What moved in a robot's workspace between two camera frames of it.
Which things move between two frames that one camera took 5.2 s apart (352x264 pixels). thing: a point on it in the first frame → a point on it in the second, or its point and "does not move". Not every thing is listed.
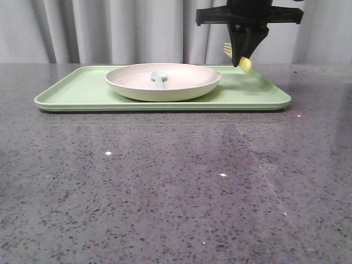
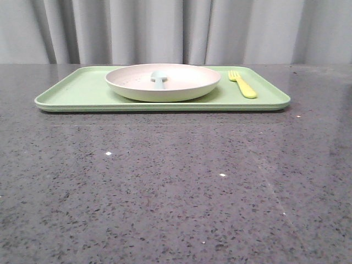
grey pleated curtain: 163,31 does not move
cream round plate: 185,82 does not move
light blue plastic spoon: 158,76 does not move
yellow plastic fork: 245,62 → 247,89
